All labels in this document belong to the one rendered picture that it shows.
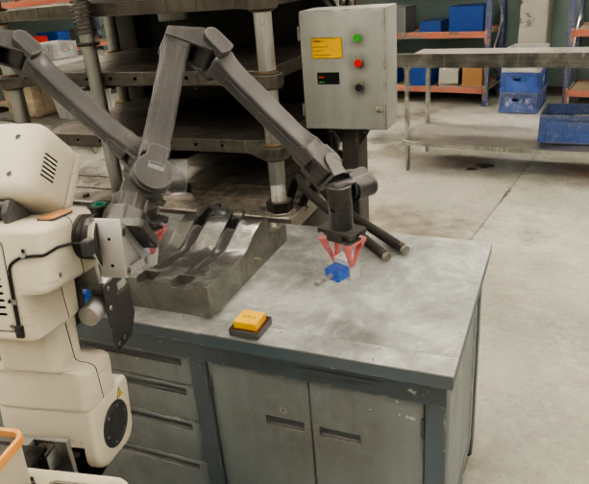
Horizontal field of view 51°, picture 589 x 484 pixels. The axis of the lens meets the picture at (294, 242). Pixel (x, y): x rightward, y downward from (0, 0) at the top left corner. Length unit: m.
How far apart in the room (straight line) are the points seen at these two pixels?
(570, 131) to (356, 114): 3.01
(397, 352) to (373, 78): 1.04
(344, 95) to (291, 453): 1.18
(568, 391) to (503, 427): 0.36
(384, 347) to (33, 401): 0.76
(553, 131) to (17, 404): 4.28
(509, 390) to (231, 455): 1.26
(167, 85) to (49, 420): 0.74
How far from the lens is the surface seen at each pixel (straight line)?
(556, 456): 2.43
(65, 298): 1.30
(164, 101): 1.34
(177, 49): 1.43
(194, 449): 1.94
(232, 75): 1.44
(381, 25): 2.11
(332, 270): 1.47
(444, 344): 1.46
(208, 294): 1.59
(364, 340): 1.47
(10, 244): 1.18
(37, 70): 1.65
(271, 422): 1.73
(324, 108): 2.22
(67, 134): 2.79
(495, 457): 2.38
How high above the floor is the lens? 1.61
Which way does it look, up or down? 24 degrees down
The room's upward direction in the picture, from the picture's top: 5 degrees counter-clockwise
